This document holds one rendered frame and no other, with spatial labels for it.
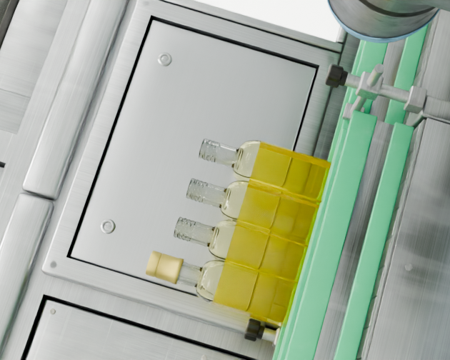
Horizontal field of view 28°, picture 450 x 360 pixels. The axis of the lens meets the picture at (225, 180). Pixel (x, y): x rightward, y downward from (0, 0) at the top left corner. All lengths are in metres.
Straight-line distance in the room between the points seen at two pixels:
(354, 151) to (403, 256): 0.15
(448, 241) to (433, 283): 0.06
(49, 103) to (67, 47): 0.10
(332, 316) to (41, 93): 0.62
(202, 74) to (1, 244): 0.40
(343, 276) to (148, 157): 0.42
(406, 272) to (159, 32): 0.60
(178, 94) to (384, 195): 0.43
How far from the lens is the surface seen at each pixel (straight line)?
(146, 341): 1.36
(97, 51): 1.44
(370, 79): 1.12
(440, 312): 1.09
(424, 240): 1.10
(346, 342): 1.08
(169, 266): 1.19
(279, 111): 1.41
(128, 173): 1.37
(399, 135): 1.15
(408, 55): 1.29
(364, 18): 0.90
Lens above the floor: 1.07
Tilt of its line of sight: 1 degrees up
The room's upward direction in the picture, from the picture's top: 73 degrees counter-clockwise
